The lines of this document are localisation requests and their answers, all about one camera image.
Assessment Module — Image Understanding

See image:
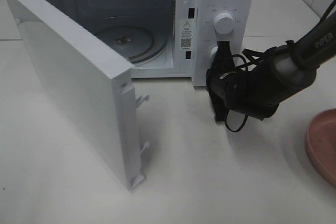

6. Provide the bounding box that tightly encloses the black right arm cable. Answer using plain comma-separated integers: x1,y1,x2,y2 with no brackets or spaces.
223,40,295,132

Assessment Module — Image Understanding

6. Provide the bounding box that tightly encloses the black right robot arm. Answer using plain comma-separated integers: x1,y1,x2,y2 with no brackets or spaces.
206,2,335,122

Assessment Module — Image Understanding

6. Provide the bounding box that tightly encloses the lower white microwave knob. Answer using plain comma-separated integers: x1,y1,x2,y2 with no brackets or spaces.
209,46,218,62

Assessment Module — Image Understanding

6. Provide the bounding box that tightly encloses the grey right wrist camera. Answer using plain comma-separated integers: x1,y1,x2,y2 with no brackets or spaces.
209,92,229,122

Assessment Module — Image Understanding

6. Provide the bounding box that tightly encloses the white microwave door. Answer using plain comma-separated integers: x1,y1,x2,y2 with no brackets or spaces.
7,0,145,189

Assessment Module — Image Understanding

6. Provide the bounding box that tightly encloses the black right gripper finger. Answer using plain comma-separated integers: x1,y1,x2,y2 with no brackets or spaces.
215,41,232,60

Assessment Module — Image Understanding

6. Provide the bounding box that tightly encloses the upper white microwave knob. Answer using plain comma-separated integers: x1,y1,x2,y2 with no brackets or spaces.
213,10,236,35

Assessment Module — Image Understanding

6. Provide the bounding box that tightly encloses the white microwave knob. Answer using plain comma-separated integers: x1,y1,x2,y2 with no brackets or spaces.
209,46,218,62
213,10,236,35

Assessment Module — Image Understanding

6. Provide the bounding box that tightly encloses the white microwave oven body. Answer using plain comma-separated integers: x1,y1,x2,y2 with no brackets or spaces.
46,0,251,87

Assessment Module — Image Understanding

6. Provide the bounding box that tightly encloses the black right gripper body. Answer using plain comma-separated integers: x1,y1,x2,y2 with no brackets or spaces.
206,57,278,120

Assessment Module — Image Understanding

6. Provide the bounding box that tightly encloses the pink round plate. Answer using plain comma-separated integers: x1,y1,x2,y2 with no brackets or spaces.
305,109,335,187

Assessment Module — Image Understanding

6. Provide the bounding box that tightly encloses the glass microwave turntable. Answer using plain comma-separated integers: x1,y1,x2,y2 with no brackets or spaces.
94,16,171,65

